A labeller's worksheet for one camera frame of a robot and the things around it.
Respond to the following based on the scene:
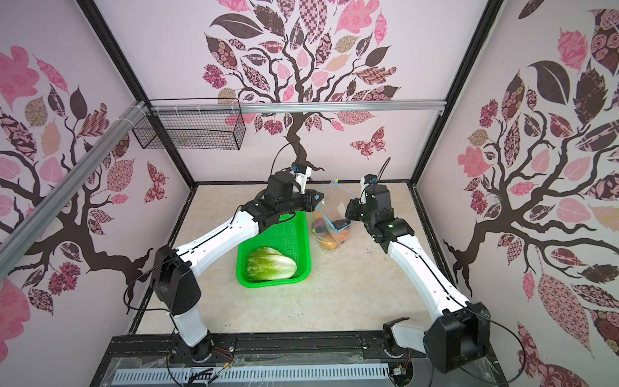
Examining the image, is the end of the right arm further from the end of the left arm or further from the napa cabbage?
the napa cabbage

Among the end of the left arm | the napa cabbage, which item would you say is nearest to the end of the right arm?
the end of the left arm

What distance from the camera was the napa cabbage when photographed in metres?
0.83
